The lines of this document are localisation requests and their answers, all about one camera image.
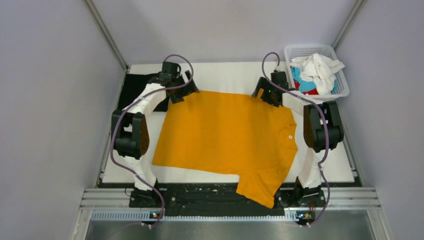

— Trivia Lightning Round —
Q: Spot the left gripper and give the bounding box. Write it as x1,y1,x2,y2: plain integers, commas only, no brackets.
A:
169,70,199,104

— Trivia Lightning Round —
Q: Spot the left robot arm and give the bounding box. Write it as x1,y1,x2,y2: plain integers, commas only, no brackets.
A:
110,61,199,207

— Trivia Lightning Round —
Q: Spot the purple cable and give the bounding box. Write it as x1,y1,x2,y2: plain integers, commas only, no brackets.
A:
261,51,331,228
109,54,195,228

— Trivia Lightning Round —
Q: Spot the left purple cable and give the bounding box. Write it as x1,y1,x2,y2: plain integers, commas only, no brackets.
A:
109,54,195,228

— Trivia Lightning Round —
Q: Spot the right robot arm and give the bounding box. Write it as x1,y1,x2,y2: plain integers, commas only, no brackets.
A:
252,70,344,206

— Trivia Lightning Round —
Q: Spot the white plastic basket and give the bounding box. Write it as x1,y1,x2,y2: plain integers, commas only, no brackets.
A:
284,44,350,101

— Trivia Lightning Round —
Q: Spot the folded black t-shirt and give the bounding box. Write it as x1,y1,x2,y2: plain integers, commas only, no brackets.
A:
114,73,159,112

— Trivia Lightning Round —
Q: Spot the light blue t-shirt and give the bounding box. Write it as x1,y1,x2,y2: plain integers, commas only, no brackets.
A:
290,66,339,94

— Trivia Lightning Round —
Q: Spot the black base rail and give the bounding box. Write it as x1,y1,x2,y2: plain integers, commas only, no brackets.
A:
129,183,326,217

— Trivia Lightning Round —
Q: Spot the white t-shirt in basket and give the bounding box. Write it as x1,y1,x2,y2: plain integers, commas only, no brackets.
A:
289,53,345,95

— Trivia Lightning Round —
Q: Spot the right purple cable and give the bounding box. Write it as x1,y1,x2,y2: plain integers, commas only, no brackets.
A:
261,51,331,228

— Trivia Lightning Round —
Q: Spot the orange t-shirt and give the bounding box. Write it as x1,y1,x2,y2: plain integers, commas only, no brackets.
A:
152,91,298,208

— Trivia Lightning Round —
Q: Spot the red t-shirt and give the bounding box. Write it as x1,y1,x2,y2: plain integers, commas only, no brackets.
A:
294,81,319,95

